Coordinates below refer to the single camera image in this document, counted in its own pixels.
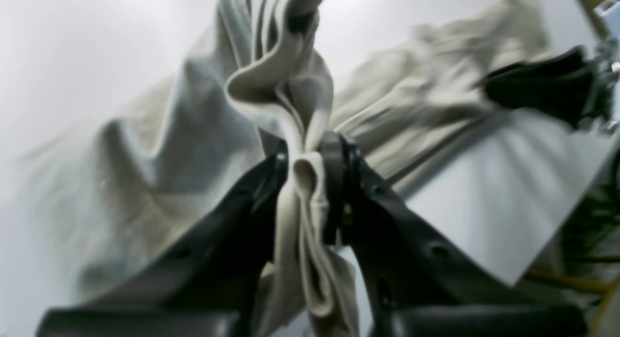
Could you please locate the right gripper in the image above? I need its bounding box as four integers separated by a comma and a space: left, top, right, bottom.
481, 37, 619, 134

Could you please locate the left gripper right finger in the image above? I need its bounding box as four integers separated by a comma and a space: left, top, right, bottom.
319, 132, 587, 337

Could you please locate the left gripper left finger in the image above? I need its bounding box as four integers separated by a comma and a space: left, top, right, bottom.
37, 142, 288, 337

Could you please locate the beige T-shirt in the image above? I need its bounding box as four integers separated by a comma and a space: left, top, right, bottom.
15, 0, 551, 337

